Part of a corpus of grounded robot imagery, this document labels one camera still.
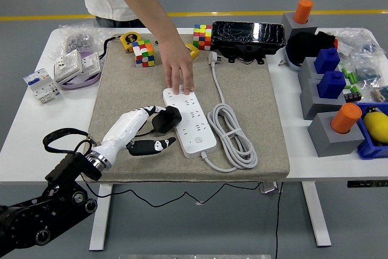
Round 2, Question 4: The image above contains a thin black plug cord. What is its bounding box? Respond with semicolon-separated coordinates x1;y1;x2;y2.
81;128;264;208

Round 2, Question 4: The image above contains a white wall switch panel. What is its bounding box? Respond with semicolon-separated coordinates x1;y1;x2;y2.
79;51;101;73

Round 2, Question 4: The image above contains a white table leg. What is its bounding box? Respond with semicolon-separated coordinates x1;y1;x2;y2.
89;183;113;251
301;181;332;247

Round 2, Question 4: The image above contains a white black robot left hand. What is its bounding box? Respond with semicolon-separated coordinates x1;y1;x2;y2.
90;105;176;166

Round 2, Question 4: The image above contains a white blue round device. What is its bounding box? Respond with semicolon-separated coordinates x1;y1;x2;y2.
284;43;304;72

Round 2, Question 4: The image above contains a grey power strip cord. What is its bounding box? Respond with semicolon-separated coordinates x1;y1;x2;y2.
200;52;258;172

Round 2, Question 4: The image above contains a white wall socket panel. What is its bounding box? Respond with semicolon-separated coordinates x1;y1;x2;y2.
53;49;82;83

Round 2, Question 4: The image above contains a white power strip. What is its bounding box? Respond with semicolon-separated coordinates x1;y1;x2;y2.
162;84;218;159

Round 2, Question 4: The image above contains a colourful puzzle cube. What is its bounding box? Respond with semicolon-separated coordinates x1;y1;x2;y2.
193;24;213;51
132;39;156;68

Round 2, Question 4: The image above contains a white circuit breaker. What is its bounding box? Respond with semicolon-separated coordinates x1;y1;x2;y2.
23;69;63;104

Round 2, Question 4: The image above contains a person's hand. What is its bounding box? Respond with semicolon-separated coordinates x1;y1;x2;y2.
159;39;195;95

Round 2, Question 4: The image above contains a grey-brown mat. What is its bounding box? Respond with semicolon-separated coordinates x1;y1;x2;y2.
87;33;290;183

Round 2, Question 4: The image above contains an orange cylinder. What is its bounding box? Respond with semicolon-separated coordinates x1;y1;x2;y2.
330;103;363;135
293;0;314;25

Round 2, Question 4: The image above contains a clear bag of blue parts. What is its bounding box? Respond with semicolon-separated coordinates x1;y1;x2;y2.
351;55;384;90
335;27;386;59

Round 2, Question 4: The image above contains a yellow toy fruit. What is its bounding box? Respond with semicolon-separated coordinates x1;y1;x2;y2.
363;106;388;144

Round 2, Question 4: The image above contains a black plug adapter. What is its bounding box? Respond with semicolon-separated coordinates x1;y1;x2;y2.
151;106;182;135

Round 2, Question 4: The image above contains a yellow tape measure round label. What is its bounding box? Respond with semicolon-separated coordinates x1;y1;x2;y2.
102;31;141;59

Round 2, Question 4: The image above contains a clear bag of brown parts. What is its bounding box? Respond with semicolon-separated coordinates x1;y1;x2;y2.
371;85;388;102

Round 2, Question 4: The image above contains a black cloth cap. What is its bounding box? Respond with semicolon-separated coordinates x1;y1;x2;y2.
286;30;338;64

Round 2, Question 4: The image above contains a hanging black cable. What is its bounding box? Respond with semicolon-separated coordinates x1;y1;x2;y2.
274;181;283;259

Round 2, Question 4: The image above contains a blue plastic bin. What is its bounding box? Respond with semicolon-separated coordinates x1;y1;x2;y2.
355;102;388;160

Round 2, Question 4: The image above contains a clear bag of metal nuts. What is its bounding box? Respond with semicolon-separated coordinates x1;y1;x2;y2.
48;21;112;59

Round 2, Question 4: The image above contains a grey block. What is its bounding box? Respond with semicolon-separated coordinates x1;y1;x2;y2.
299;78;346;120
307;112;366;158
281;12;318;40
297;57;325;82

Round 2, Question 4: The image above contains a metal bracket under table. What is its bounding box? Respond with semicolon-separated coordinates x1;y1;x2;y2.
259;181;284;194

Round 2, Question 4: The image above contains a lavender tape ring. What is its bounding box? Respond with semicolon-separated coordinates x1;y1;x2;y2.
57;51;101;91

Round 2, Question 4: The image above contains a blue block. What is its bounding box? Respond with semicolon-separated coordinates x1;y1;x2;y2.
316;70;347;99
313;47;341;75

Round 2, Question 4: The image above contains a small black component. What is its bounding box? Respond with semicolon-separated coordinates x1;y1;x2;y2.
344;86;363;103

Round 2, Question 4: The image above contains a black table control panel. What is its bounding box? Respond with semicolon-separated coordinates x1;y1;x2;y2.
347;180;388;188

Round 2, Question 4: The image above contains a yellow tape measure square window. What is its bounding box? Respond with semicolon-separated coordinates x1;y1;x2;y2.
184;42;200;61

